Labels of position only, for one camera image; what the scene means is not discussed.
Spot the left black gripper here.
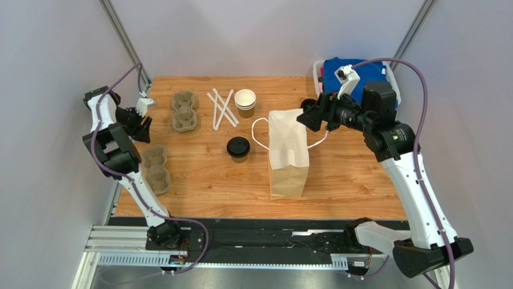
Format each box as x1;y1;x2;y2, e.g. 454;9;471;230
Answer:
114;107;152;145

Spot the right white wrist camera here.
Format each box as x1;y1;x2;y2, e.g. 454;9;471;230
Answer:
334;65;361;99

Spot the cardboard cup carrier tray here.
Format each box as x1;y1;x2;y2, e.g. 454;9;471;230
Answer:
171;90;197;132

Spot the brown paper bag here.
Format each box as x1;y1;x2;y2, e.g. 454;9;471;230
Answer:
251;108;328;200

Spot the white plastic basket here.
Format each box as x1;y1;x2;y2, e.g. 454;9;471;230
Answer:
312;60;402;104

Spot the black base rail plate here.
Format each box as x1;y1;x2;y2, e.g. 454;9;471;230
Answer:
108;216;414;266

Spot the white slotted cable duct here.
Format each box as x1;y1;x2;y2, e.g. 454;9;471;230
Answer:
97;252;349;270

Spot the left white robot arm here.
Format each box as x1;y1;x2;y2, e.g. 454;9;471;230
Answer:
82;85;185;249

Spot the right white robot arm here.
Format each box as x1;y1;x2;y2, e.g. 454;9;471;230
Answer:
297;81;474;278

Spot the single paper coffee cup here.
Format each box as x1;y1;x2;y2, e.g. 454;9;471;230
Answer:
231;155;248;164

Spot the stack of paper cups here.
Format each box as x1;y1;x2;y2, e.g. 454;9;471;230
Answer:
234;89;257;119

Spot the blue folded towel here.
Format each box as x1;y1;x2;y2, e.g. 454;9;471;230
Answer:
319;57;401;108

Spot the stack of black lids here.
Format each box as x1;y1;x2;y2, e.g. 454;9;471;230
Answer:
300;98;317;113

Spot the black plastic cup lid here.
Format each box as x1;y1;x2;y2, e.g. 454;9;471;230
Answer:
226;137;250;158

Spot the white wrapped straw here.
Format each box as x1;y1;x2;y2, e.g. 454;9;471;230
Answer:
213;88;239;130
213;89;234;131
207;92;238;131

